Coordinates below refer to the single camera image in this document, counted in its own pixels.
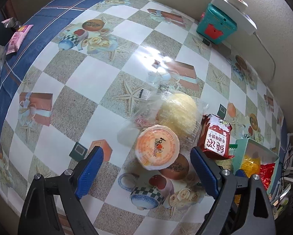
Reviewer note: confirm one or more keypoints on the dark red biscuit packet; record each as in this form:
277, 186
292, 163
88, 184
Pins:
215, 137

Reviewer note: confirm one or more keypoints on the orange jelly cup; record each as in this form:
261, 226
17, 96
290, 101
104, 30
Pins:
157, 147

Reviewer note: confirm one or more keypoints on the yellow cake snack packet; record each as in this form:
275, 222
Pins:
250, 165

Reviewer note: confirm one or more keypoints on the teal cube toy box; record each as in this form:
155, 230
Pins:
215, 25

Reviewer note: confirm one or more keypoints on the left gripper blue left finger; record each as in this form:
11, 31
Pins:
39, 213

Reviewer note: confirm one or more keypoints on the red orange snack packet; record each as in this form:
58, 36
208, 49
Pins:
266, 172

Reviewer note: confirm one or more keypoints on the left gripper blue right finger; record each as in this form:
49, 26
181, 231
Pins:
241, 204

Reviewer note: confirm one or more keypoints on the silver crumpled wrapper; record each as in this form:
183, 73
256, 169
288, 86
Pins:
11, 23

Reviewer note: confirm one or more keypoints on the white power strip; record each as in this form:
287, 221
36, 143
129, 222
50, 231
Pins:
242, 20

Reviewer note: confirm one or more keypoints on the checkered picture tablecloth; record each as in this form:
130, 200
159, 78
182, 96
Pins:
80, 74

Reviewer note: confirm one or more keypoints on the clear bagged pale bread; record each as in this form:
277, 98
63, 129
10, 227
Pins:
176, 110

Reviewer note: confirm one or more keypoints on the round cracker clear packet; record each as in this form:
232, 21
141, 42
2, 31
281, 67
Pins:
228, 163

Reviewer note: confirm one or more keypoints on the small pink candy packet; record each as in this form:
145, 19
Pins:
18, 38

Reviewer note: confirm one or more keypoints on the mint green shallow box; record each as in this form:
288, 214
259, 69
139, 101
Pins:
251, 156

